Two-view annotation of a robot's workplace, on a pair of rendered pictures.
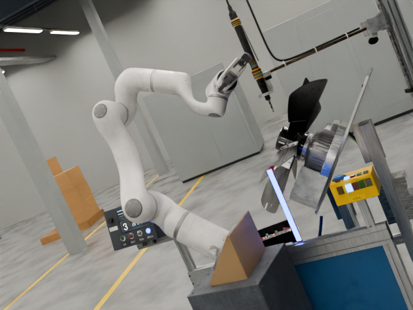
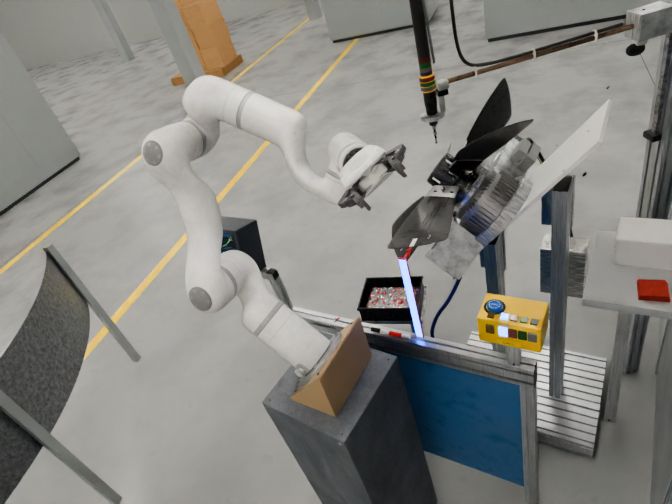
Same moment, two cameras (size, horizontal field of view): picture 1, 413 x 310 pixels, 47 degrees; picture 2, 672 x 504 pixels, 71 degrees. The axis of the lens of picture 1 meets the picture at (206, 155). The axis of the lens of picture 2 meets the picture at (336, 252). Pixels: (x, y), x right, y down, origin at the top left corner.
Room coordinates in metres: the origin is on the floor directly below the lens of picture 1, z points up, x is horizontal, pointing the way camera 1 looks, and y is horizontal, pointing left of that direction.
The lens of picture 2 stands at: (0.86, -0.28, 2.02)
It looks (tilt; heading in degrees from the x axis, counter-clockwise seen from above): 36 degrees down; 13
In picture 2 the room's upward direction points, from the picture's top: 18 degrees counter-clockwise
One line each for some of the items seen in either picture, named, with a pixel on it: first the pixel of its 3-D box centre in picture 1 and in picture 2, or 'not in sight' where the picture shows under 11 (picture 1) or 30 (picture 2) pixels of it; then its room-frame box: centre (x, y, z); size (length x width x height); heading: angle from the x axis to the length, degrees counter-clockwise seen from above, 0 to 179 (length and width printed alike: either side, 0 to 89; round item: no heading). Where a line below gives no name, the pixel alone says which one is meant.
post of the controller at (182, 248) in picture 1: (184, 250); (280, 291); (2.12, 0.27, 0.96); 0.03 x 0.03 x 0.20; 63
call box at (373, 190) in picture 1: (355, 187); (512, 323); (1.75, -0.46, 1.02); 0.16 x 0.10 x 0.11; 63
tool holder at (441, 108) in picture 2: (263, 84); (433, 100); (2.20, -0.37, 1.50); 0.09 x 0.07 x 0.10; 98
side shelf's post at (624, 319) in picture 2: not in sight; (618, 355); (2.06, -0.91, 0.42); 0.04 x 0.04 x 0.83; 63
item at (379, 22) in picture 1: (374, 24); (651, 20); (2.29, -0.98, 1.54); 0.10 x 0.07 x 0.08; 98
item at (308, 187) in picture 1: (308, 187); (454, 250); (2.14, -0.37, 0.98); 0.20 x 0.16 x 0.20; 63
